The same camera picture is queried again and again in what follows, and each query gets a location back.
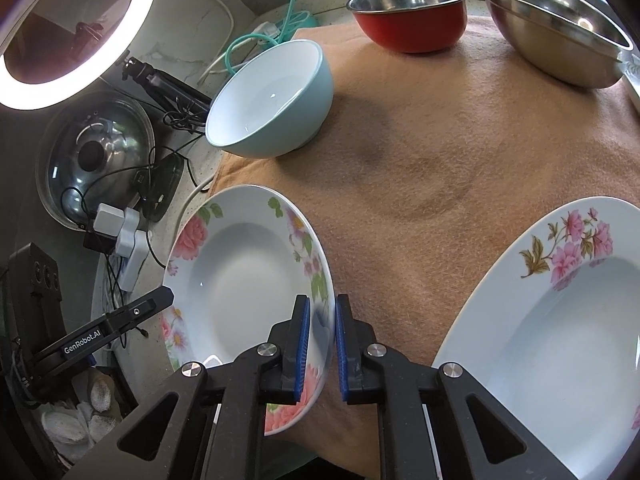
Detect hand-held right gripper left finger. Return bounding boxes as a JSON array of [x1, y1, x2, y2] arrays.
[[62, 294, 313, 480]]

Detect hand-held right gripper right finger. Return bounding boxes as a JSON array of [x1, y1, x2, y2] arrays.
[[335, 294, 576, 480]]

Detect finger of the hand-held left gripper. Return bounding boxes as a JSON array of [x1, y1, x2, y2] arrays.
[[31, 286, 176, 377]]

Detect white plate pink peony print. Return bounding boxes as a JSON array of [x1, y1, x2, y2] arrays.
[[161, 185, 336, 436]]

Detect white plate pink blossom branch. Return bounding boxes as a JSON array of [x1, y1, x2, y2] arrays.
[[431, 196, 640, 480]]

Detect light blue bowl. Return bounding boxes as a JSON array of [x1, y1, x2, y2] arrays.
[[205, 39, 334, 158]]

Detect red steel bowl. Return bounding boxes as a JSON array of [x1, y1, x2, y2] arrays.
[[346, 0, 468, 54]]

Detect large steel bowl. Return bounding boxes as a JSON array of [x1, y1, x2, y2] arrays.
[[477, 0, 635, 90]]

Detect white power adapters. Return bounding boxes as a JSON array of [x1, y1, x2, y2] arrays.
[[116, 207, 151, 291]]

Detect pile of white mesh bundles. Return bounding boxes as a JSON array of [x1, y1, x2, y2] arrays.
[[42, 370, 126, 461]]

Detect black stand base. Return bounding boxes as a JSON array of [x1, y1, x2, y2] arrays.
[[145, 155, 188, 223]]

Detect glass pot lid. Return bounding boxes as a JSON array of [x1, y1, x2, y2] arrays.
[[36, 91, 156, 231]]

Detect orange towel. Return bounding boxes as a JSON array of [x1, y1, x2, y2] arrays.
[[212, 10, 640, 480]]

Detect black tripod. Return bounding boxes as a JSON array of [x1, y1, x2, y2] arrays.
[[120, 57, 213, 116]]

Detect white patterned cloth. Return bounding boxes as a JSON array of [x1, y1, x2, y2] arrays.
[[617, 50, 640, 111]]

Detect black cable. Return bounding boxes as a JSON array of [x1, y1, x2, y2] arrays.
[[59, 100, 211, 226]]

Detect ring light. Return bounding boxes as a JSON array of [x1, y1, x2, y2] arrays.
[[0, 0, 159, 109]]

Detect white cable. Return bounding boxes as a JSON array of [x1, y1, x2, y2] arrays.
[[172, 0, 236, 86]]

